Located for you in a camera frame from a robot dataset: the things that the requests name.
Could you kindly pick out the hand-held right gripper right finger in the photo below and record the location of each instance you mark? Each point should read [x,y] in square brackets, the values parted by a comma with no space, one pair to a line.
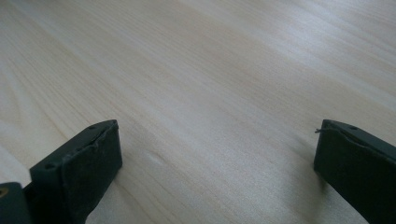
[358,168]

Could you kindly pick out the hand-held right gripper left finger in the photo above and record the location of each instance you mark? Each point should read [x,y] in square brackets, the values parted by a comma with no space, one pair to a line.
[77,174]

